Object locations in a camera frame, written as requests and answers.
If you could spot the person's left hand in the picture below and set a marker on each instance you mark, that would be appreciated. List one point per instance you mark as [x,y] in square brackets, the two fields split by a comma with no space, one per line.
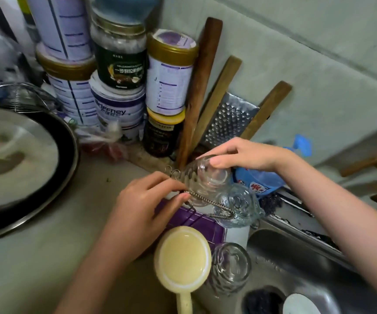
[136,219]

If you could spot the wooden framed metal grater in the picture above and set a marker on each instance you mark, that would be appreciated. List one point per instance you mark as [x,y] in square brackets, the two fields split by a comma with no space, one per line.
[228,117]

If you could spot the blue enamel bowl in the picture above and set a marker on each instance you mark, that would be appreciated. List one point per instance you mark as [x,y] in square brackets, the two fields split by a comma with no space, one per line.
[123,6]

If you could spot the dark scouring pad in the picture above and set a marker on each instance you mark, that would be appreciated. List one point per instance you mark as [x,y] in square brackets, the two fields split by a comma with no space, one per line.
[270,204]

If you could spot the wooden slicer with blue blade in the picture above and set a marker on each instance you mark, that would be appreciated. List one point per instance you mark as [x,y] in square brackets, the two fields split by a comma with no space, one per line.
[368,160]

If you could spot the person's right forearm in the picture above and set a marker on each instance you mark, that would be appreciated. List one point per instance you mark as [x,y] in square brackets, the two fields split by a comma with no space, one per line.
[345,219]

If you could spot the purple plastic tray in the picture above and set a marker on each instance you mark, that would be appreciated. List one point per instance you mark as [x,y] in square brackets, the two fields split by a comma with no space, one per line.
[201,224]

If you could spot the stack of labelled tin cans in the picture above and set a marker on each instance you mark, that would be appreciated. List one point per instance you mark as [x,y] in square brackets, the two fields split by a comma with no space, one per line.
[103,68]

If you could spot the small blue water bottle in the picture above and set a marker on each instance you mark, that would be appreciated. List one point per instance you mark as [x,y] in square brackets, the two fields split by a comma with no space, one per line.
[264,183]

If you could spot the black wok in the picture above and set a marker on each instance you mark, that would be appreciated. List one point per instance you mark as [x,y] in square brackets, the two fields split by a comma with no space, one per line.
[67,166]

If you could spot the steel pot lid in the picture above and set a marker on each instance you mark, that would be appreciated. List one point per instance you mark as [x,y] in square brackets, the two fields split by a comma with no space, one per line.
[12,160]

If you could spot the wooden rolling pin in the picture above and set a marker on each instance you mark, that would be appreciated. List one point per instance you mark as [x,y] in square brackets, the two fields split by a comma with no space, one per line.
[198,88]

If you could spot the white plate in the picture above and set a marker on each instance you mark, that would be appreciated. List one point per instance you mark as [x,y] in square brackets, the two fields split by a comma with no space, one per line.
[301,305]

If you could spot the small clear glass cup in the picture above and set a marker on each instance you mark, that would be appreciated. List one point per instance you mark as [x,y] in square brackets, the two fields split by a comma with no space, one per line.
[239,204]

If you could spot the stainless steel sink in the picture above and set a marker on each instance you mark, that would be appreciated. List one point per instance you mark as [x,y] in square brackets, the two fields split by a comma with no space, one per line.
[332,278]

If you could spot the person's right hand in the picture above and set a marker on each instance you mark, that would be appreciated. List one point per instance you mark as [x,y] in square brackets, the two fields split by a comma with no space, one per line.
[247,155]

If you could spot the plastic bag with red contents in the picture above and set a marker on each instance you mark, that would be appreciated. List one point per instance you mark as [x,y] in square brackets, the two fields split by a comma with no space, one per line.
[103,142]

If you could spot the yellow mug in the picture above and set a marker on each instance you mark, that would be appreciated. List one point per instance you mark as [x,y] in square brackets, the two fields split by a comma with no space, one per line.
[182,261]

